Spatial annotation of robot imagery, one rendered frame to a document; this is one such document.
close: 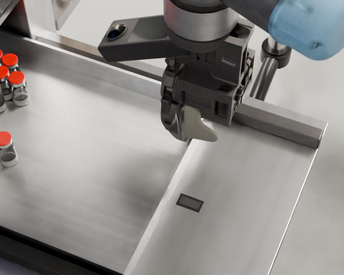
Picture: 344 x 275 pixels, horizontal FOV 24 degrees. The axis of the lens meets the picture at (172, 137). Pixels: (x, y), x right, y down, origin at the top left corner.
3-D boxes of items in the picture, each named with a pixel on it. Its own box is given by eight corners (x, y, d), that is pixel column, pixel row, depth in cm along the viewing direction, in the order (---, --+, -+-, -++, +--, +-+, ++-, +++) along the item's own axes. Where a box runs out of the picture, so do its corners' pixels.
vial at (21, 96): (10, 103, 103) (4, 80, 99) (18, 91, 104) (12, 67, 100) (25, 108, 102) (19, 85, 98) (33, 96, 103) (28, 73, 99)
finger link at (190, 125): (212, 170, 94) (215, 123, 86) (166, 154, 95) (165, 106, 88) (221, 150, 96) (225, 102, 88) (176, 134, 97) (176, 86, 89)
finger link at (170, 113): (173, 143, 90) (173, 94, 83) (160, 139, 91) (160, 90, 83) (189, 113, 93) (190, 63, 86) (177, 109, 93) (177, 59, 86)
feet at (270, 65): (225, 142, 207) (228, 109, 196) (286, 16, 234) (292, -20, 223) (254, 152, 205) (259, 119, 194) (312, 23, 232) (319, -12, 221)
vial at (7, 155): (-4, 163, 97) (-11, 143, 94) (5, 150, 98) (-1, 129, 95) (12, 169, 97) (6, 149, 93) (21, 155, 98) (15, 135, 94)
